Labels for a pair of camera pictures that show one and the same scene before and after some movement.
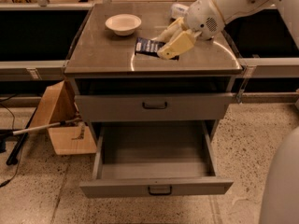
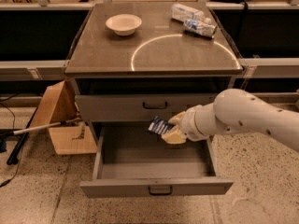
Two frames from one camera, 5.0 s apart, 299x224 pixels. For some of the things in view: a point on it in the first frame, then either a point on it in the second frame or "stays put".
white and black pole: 6,133 stays put
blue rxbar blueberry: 149,47 -> 159,126
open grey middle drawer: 158,158 stays put
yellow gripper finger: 172,32 -> 176,119
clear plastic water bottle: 178,10 stays put
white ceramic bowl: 123,24 stays put
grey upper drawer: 120,107 stays put
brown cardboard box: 60,106 stays put
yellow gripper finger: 181,43 -> 174,136
